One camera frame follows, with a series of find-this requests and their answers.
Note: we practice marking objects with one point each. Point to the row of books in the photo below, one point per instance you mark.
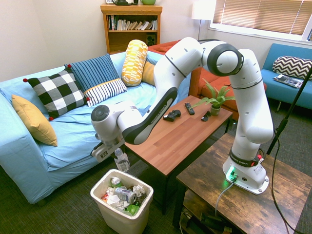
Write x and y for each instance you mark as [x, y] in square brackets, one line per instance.
[131, 24]

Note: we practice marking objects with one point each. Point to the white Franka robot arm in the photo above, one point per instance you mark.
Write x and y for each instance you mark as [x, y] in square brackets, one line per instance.
[251, 97]

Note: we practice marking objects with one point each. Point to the white trash bin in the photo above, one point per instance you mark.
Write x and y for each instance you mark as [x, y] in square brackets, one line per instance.
[126, 219]

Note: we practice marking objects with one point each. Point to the clear bottle with purple label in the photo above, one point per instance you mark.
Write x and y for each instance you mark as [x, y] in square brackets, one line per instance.
[122, 162]

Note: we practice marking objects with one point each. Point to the black TV remote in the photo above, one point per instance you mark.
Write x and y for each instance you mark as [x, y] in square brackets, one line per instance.
[189, 108]

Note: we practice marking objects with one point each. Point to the blue couch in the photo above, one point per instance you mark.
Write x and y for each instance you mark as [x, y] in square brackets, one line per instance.
[280, 97]

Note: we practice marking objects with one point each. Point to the reddish wooden coffee table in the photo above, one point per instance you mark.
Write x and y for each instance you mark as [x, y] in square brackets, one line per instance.
[185, 136]

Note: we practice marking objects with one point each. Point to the blue striped pillow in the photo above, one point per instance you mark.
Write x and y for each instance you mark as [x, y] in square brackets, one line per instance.
[97, 75]

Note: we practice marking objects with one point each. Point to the yellow white patterned bolster pillow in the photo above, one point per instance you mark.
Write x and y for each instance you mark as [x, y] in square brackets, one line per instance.
[134, 63]

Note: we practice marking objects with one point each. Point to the black game controller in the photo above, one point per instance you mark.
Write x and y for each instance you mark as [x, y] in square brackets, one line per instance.
[172, 115]

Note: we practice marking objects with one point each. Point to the dark rustic wooden table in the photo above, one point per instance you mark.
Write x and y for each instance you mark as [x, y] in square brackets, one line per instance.
[268, 207]

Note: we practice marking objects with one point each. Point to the green crushed can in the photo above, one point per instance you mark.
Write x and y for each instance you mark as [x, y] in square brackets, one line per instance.
[131, 209]

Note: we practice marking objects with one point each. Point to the black white checkered pillow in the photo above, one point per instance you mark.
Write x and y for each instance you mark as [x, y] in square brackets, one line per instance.
[58, 92]

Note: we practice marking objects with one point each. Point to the small black speaker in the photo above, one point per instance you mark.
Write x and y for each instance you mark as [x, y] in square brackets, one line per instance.
[151, 40]

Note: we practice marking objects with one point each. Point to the crumpled white paper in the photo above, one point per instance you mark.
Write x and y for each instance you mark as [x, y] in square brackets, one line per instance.
[139, 190]

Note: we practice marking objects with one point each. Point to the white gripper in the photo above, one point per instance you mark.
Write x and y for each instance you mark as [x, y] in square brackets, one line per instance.
[104, 153]

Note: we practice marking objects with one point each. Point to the black white chevron pillow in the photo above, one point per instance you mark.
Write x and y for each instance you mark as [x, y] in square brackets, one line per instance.
[292, 67]

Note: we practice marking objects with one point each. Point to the green soda can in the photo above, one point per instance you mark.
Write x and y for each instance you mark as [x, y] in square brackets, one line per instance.
[116, 181]

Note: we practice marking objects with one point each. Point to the black camera stand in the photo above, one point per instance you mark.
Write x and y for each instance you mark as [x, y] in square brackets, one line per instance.
[290, 114]

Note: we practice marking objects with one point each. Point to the black sunglasses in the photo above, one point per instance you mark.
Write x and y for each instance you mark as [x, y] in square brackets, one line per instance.
[206, 116]

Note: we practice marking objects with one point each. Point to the orange armchair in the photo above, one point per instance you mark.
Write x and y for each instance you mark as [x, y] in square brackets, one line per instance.
[207, 85]

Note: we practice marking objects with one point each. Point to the wooden window blinds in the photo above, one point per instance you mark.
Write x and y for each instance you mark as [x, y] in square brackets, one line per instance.
[263, 14]

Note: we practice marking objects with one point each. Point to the light blue covered sofa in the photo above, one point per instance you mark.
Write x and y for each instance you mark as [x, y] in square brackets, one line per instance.
[73, 131]

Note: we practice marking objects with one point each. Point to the mustard yellow pillow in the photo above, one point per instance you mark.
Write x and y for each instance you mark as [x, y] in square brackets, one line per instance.
[34, 122]
[148, 73]

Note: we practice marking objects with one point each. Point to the potted green fern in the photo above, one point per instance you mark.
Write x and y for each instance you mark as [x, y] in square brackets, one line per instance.
[215, 107]

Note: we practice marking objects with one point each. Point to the white floor lamp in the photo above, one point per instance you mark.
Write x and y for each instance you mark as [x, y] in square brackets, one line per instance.
[202, 9]

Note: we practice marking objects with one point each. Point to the wooden bookshelf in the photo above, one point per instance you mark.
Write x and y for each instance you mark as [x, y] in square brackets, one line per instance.
[104, 29]

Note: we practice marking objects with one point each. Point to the magazine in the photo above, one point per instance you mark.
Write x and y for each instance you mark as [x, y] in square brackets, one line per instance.
[287, 81]

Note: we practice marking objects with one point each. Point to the green round object on bookshelf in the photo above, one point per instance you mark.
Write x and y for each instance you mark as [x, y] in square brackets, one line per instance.
[148, 2]

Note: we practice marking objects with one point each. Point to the red snack wrapper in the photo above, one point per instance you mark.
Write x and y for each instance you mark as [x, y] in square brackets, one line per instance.
[105, 196]

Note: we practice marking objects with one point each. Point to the flat white paper scrap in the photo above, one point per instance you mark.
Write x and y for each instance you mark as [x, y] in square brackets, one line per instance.
[114, 200]

